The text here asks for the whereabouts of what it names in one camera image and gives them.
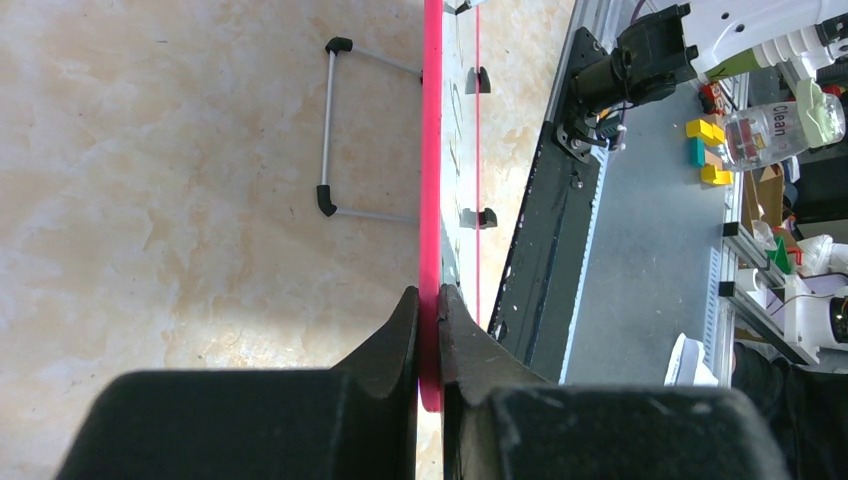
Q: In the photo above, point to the white paper cup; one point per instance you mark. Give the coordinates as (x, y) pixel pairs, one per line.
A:
(687, 365)

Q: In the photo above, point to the red framed whiteboard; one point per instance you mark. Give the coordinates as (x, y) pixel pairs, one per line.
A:
(451, 214)

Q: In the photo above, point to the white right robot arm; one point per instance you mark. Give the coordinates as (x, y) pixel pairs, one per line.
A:
(709, 40)

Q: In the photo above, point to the clear plastic Clean bottle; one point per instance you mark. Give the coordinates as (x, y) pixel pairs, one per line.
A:
(765, 135)

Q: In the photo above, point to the aluminium frame rail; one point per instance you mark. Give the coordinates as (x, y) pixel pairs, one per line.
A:
(755, 284)

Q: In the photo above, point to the teal toy block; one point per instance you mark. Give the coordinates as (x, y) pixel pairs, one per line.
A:
(697, 152)

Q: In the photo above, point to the yellow toy block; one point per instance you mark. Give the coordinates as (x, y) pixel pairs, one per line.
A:
(713, 136)

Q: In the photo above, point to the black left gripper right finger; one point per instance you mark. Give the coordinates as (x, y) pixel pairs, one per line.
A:
(502, 421)

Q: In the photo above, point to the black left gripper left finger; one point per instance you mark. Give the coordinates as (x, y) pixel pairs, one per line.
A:
(355, 420)

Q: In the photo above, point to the white cable duct rail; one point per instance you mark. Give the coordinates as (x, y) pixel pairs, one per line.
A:
(601, 158)

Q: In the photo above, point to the grey wire whiteboard stand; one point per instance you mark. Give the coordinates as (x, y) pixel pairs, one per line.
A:
(336, 48)

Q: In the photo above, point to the green toy cone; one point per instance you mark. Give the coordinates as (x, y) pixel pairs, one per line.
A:
(779, 257)

